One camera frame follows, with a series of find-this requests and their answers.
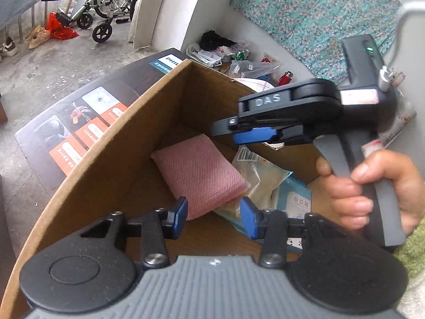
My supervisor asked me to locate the clear packaged beige item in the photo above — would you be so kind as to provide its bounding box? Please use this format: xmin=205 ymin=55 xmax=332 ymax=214
xmin=214 ymin=145 xmax=292 ymax=221

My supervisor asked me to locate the red thermos bottle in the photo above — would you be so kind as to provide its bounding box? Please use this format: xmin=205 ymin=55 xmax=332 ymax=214
xmin=277 ymin=71 xmax=293 ymax=86

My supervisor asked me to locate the pink knitted cloth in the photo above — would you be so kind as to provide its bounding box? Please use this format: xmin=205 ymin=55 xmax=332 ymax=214
xmin=151 ymin=134 xmax=249 ymax=220

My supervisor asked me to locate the teal floral hanging cloth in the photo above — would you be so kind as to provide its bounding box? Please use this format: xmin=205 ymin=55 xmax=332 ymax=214
xmin=231 ymin=0 xmax=401 ymax=83

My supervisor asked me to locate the black cloth pile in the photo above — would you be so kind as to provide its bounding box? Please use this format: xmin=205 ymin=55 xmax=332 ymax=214
xmin=199 ymin=30 xmax=235 ymax=51

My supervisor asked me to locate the white slipper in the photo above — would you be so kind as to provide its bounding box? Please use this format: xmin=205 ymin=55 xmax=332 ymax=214
xmin=236 ymin=78 xmax=274 ymax=93

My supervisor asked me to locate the black Philips product box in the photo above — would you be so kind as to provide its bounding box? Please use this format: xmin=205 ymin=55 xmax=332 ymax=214
xmin=15 ymin=48 xmax=187 ymax=194

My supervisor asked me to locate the red plastic bag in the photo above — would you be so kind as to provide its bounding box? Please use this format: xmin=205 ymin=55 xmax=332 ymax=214
xmin=45 ymin=12 xmax=79 ymax=40

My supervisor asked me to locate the brown cardboard box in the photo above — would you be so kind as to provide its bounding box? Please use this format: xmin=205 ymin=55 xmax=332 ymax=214
xmin=1 ymin=60 xmax=340 ymax=318

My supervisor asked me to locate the clear plastic bag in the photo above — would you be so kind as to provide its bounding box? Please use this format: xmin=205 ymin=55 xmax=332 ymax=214
xmin=228 ymin=60 xmax=282 ymax=78

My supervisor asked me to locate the person's right hand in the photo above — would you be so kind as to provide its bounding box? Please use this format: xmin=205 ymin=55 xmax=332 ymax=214
xmin=316 ymin=149 xmax=424 ymax=235

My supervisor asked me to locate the light blue bandage packet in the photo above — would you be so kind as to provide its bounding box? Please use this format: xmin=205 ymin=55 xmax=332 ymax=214
xmin=232 ymin=176 xmax=313 ymax=253

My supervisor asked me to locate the white power cable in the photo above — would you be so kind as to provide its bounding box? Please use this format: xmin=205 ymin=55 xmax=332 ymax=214
xmin=378 ymin=0 xmax=425 ymax=91

